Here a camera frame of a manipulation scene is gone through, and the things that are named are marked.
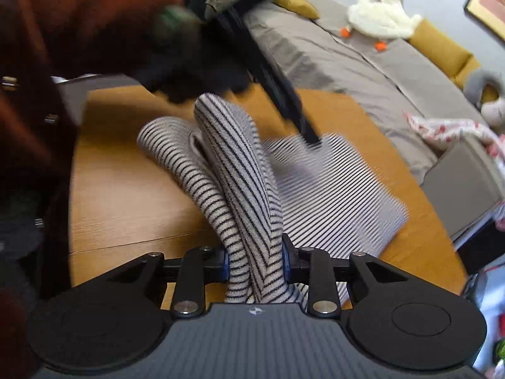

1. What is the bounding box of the grey neck pillow plush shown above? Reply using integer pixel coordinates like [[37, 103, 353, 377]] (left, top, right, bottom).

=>
[[463, 68, 504, 131]]

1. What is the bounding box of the beige fabric sofa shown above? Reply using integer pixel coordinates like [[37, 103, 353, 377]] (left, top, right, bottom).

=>
[[245, 0, 504, 249]]

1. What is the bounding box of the striped beige knit garment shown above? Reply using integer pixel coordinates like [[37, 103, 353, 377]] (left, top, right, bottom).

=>
[[138, 94, 408, 304]]

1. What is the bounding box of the red gold framed picture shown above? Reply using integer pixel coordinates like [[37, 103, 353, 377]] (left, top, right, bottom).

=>
[[464, 0, 505, 40]]

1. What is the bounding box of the mustard yellow cushion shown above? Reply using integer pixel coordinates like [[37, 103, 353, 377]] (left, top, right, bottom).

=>
[[408, 19, 481, 90]]

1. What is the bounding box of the small yellow pillow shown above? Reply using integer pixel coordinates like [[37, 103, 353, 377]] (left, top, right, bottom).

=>
[[273, 0, 319, 20]]

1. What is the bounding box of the pink floral blanket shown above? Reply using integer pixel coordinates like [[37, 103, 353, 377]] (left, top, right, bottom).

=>
[[406, 114, 504, 239]]

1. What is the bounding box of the white duck plush toy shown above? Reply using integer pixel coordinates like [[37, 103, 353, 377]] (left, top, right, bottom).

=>
[[340, 0, 423, 52]]

